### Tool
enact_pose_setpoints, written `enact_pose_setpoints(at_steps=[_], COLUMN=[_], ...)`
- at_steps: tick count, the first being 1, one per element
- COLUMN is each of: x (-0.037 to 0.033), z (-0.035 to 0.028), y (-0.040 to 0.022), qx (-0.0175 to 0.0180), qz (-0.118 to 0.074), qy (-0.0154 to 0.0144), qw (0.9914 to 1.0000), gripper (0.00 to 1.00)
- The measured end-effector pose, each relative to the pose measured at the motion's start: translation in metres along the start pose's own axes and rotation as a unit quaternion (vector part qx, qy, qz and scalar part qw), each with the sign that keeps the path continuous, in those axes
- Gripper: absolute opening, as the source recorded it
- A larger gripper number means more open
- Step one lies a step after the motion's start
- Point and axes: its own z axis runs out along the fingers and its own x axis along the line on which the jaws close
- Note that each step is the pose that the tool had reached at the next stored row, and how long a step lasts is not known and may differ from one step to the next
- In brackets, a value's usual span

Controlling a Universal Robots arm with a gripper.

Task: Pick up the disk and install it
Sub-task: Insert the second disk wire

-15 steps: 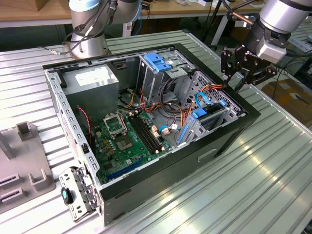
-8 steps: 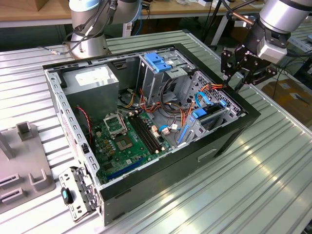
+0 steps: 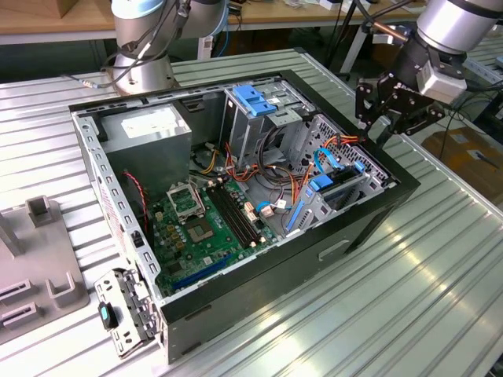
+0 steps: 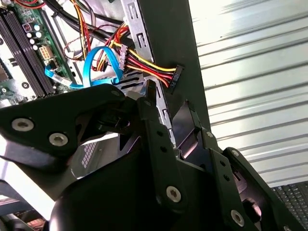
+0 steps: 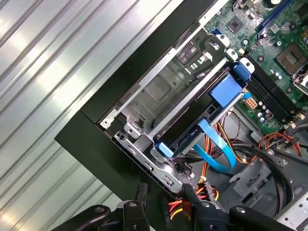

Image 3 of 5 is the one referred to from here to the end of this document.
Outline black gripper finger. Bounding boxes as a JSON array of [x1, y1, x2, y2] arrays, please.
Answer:
[[369, 101, 446, 143], [355, 76, 384, 130]]

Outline orange red power wire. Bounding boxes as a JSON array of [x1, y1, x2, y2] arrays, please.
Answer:
[[329, 133, 367, 147]]

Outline blue data wire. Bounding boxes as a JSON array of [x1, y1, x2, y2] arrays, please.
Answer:
[[313, 147, 343, 174]]

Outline hard disk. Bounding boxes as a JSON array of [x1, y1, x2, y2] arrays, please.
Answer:
[[286, 161, 366, 233]]

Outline silver disk bay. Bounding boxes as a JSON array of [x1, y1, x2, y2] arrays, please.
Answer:
[[281, 161, 388, 240]]

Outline large labelled cardboard box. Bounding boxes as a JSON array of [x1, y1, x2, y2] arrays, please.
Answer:
[[422, 127, 503, 197]]

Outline metal slat side table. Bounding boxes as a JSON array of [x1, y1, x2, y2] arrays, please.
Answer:
[[461, 37, 503, 115]]

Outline blue plastic drive latch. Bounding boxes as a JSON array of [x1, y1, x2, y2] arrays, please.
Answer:
[[231, 84, 277, 118]]

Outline wooden desk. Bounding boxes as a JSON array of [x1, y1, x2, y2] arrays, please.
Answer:
[[0, 0, 425, 46]]

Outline silver optical drive cage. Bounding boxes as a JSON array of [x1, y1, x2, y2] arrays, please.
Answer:
[[218, 76, 318, 160]]

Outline beige board connector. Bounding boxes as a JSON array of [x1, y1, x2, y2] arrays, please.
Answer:
[[242, 201, 259, 225]]

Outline white plug adapter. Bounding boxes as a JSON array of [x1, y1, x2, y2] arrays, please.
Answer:
[[197, 37, 215, 60]]

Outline black RAM slot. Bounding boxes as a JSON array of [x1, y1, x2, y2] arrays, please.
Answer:
[[210, 186, 253, 247], [206, 188, 249, 249], [214, 185, 258, 243], [218, 183, 263, 240]]

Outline black open PC case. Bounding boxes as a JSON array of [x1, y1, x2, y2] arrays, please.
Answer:
[[68, 68, 422, 365]]

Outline metal socket cover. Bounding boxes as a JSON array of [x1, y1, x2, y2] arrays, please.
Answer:
[[166, 181, 207, 224]]

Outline green motherboard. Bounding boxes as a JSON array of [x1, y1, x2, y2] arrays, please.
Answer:
[[150, 177, 285, 298]]

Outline CPU socket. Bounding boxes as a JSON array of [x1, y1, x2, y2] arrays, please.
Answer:
[[186, 218, 216, 245]]

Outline grey power supply unit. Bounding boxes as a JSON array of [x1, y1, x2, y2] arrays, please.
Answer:
[[99, 102, 194, 199]]

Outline blue expansion slot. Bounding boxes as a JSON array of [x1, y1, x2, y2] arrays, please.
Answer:
[[171, 253, 233, 291]]

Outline black teal latch button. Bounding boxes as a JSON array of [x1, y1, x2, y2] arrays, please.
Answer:
[[97, 300, 120, 331]]

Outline grey parts rack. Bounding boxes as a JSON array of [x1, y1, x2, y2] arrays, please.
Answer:
[[0, 197, 90, 350]]

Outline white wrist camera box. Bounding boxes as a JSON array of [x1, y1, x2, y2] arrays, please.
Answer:
[[418, 62, 468, 104]]

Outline black cable with bronze plug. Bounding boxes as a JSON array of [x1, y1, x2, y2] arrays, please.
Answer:
[[351, 0, 412, 43]]

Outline orange wire bundle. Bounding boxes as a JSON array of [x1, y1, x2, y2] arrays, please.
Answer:
[[223, 141, 315, 206]]

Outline short blue board wire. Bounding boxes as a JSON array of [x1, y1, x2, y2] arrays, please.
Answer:
[[253, 200, 276, 218]]

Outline yellow orange power wires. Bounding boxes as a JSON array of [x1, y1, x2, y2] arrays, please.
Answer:
[[200, 151, 219, 174]]

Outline red black fan wire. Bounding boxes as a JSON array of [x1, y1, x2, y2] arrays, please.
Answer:
[[122, 169, 151, 233]]

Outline black arm cable with connector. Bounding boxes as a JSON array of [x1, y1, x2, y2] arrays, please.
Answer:
[[62, 74, 119, 90]]

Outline silver card retention bracket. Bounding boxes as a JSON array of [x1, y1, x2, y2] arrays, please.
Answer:
[[93, 266, 165, 361]]

